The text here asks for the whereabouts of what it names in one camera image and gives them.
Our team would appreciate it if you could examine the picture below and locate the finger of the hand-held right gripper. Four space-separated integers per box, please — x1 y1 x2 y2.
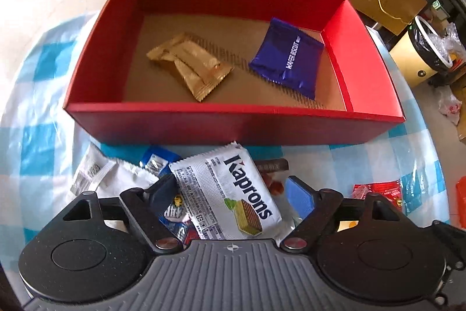
433 220 462 273

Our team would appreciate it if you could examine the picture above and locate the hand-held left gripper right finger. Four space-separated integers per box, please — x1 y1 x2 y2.
278 175 405 255

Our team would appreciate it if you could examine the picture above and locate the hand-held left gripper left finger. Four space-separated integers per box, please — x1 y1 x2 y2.
60 173 183 255

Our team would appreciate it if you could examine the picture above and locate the large white snack packet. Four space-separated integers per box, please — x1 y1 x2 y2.
70 144 161 232

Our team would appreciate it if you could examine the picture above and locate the white wafer packet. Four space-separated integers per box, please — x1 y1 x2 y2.
169 141 283 242

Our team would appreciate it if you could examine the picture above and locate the shiny red snack packet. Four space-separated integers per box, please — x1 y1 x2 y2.
351 180 403 211

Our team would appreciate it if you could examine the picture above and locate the red cardboard box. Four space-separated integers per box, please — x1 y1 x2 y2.
63 0 406 147

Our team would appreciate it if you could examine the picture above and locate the blue cookie packet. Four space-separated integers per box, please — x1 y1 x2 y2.
140 146 199 248

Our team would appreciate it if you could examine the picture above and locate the white plastic bag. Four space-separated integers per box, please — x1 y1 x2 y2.
439 89 463 126

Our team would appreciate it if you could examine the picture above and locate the gold snack packet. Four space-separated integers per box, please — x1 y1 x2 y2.
146 33 234 103

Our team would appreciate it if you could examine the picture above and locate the purple wafer packet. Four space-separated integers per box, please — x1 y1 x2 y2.
248 17 326 100

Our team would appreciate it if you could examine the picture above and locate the blue white checkered tablecloth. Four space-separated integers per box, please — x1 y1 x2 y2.
0 13 454 282

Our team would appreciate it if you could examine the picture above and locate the tan trash bin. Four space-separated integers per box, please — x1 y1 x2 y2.
388 15 456 89

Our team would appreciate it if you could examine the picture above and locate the crumpled clear plastic bag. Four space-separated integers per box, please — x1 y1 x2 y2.
428 23 466 69

